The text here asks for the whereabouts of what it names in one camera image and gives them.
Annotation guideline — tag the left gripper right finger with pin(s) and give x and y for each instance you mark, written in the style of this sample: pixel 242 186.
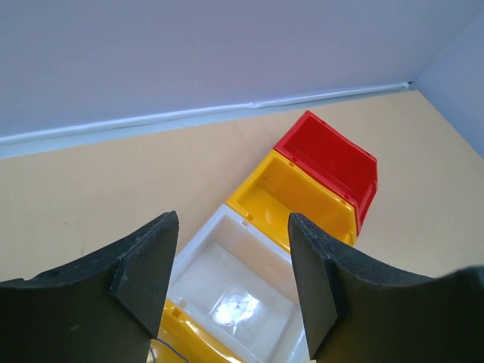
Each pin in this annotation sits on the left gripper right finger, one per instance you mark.
pixel 356 308

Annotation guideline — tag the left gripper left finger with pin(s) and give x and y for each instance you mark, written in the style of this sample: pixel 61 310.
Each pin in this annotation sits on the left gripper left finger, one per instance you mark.
pixel 103 307

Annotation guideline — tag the yellow bin near left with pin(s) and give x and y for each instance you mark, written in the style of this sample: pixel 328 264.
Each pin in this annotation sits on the yellow bin near left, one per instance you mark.
pixel 181 339

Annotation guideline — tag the yellow bin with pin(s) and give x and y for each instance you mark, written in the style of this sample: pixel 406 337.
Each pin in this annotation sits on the yellow bin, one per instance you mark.
pixel 276 188
pixel 181 339

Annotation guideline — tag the white bin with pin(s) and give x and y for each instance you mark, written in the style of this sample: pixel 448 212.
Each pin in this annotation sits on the white bin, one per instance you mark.
pixel 239 286

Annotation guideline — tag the yellow bin middle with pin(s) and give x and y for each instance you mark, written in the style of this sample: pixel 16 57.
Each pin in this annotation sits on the yellow bin middle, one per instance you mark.
pixel 276 188

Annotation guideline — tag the red bin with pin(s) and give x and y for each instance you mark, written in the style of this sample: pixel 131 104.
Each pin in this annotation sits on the red bin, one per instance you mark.
pixel 332 160

